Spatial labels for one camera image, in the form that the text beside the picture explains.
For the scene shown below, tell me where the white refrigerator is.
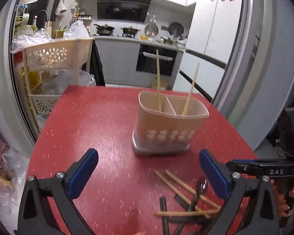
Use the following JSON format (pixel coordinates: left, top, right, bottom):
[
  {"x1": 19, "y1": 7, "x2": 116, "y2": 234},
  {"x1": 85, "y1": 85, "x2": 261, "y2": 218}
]
[{"x1": 172, "y1": 0, "x2": 243, "y2": 98}]

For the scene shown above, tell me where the beige plastic storage rack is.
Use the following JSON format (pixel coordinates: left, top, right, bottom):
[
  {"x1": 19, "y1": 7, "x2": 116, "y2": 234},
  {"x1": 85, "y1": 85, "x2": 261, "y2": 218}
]
[{"x1": 22, "y1": 37, "x2": 95, "y2": 118}]

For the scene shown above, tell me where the person right hand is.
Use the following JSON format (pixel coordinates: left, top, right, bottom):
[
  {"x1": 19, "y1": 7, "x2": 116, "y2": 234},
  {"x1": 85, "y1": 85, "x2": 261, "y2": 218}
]
[{"x1": 271, "y1": 179, "x2": 294, "y2": 220}]

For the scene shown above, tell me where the brown pot on stove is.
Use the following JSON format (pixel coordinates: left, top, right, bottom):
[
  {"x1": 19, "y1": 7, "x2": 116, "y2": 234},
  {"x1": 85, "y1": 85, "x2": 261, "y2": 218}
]
[{"x1": 121, "y1": 26, "x2": 140, "y2": 38}]

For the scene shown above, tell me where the black range hood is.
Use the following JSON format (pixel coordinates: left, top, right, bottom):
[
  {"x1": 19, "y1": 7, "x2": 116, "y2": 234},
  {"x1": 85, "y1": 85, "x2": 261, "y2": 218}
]
[{"x1": 97, "y1": 0, "x2": 151, "y2": 22}]

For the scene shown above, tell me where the beige utensil holder caddy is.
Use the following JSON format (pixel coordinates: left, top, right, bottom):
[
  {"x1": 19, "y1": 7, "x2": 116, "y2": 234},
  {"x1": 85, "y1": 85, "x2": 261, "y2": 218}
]
[{"x1": 132, "y1": 91, "x2": 209, "y2": 155}]

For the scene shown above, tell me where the cardboard box on floor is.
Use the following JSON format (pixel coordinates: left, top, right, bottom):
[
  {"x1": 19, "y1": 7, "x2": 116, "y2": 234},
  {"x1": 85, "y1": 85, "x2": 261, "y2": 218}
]
[{"x1": 151, "y1": 78, "x2": 169, "y2": 90}]

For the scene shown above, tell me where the black wok on stove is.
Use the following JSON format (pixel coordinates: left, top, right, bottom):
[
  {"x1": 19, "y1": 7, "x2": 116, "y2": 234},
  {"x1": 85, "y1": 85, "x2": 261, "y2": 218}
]
[{"x1": 94, "y1": 24, "x2": 115, "y2": 36}]

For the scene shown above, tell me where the long bamboo chopstick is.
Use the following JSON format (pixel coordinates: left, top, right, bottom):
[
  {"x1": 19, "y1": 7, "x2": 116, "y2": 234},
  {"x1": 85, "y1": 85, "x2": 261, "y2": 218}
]
[{"x1": 182, "y1": 62, "x2": 200, "y2": 116}]

